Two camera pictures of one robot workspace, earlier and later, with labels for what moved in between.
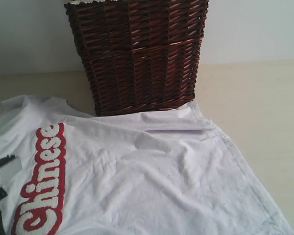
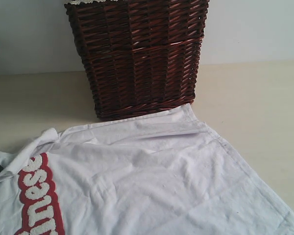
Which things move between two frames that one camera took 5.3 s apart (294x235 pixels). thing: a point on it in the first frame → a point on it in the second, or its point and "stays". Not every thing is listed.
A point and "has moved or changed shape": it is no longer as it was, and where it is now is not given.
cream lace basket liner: x=78 y=2 stays
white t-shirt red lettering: x=169 y=173 has moved or changed shape
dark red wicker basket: x=141 y=56 stays
